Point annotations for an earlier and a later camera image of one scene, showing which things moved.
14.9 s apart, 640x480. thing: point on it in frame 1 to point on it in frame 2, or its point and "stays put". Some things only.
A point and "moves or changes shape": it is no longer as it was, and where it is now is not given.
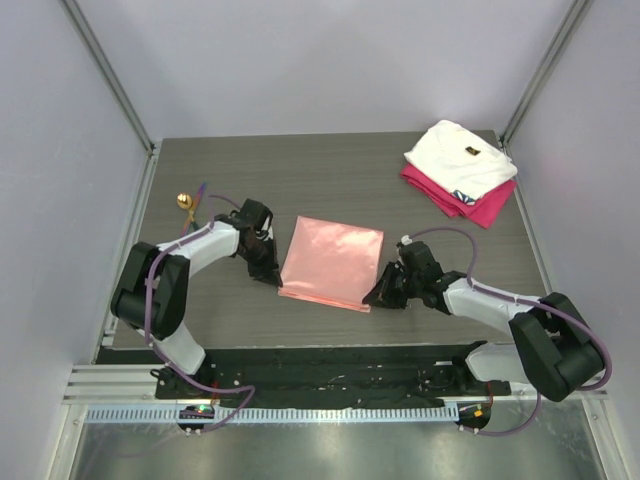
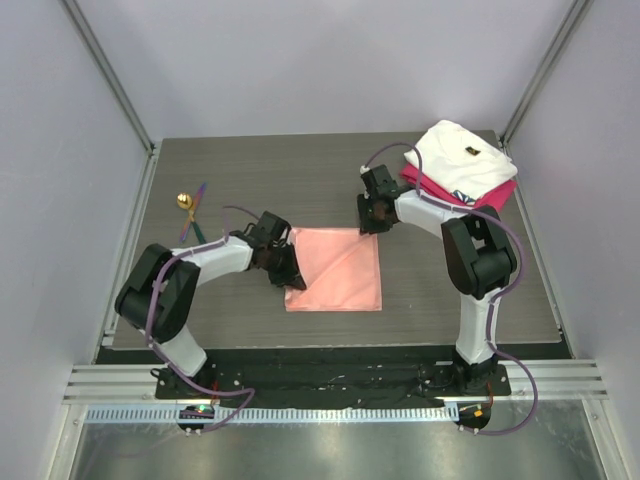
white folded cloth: x=457 y=160 stays put
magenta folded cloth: x=485 y=210 stays put
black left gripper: x=269 y=270 to x=292 y=275
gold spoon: x=184 y=200 stays put
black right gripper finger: x=386 y=284 to x=365 y=214
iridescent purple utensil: x=194 y=206 stays put
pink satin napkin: x=332 y=264 moves or changes shape
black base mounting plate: x=331 y=378 stays put
